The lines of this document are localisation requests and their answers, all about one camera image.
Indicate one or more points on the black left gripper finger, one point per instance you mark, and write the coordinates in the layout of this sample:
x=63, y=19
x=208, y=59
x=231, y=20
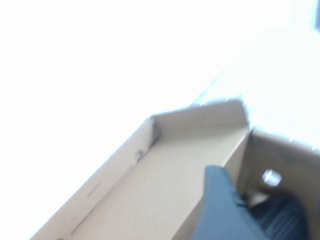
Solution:
x=220, y=207

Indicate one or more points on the black knit sneaker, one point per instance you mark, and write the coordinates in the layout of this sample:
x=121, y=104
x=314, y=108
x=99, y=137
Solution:
x=282, y=215

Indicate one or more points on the brown cardboard shoe box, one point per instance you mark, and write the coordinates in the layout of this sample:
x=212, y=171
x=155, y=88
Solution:
x=175, y=162

